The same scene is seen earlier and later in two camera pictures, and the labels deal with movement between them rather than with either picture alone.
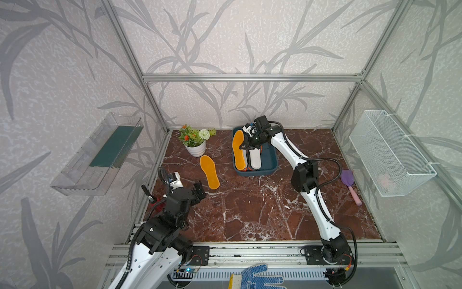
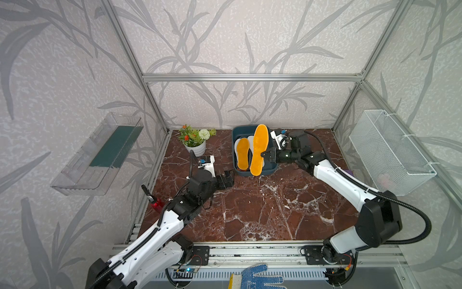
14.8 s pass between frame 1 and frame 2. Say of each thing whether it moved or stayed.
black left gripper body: moved
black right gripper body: moved
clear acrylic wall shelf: stayed
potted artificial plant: stayed
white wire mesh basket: stayed
